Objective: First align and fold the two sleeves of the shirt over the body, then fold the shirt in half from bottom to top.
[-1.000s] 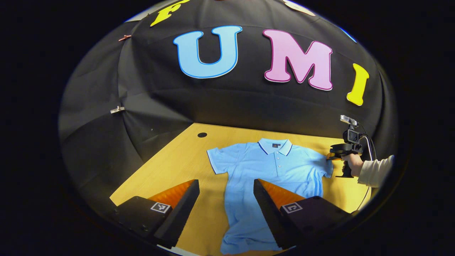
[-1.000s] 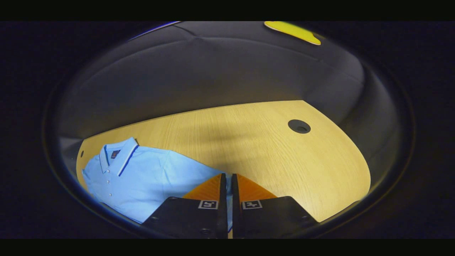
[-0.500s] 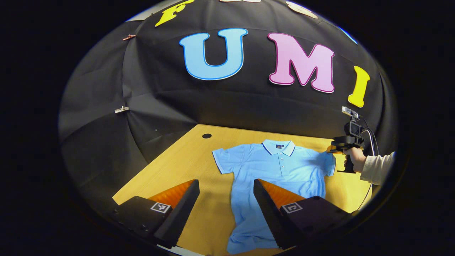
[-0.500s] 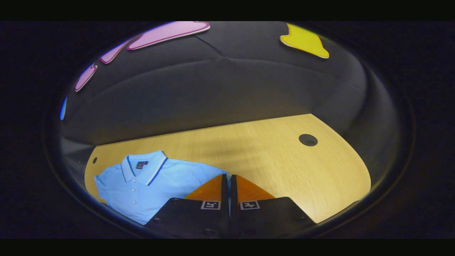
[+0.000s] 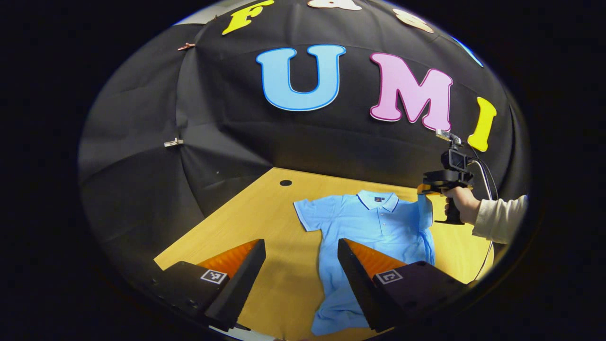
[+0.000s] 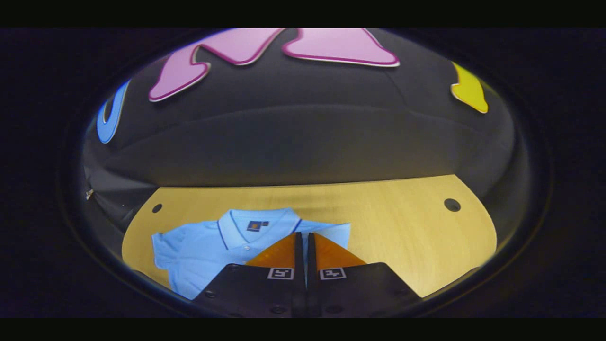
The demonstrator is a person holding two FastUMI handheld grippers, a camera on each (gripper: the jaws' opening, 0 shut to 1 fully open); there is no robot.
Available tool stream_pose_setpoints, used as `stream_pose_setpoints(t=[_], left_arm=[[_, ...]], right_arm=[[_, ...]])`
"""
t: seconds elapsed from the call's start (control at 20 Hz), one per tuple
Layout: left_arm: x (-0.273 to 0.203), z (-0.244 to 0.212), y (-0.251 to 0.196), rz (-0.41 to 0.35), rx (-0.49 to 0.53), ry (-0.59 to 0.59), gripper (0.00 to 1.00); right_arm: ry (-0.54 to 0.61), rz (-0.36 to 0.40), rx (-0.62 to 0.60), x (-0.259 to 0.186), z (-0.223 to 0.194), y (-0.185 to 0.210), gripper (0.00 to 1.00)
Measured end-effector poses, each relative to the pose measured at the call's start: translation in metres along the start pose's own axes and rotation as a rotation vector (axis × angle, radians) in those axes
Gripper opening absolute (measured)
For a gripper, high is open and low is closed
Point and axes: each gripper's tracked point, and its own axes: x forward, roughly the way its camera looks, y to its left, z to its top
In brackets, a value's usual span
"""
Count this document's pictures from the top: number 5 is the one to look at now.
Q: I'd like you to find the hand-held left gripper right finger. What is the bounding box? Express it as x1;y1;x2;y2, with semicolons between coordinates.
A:
337;238;467;333

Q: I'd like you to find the light blue T-shirt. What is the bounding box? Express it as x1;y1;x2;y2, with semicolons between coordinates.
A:
294;189;436;336

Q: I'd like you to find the black backdrop cloth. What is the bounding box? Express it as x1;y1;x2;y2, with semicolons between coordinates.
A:
78;0;531;285

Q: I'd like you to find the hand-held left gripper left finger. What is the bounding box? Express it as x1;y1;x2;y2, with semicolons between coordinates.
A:
151;239;267;332

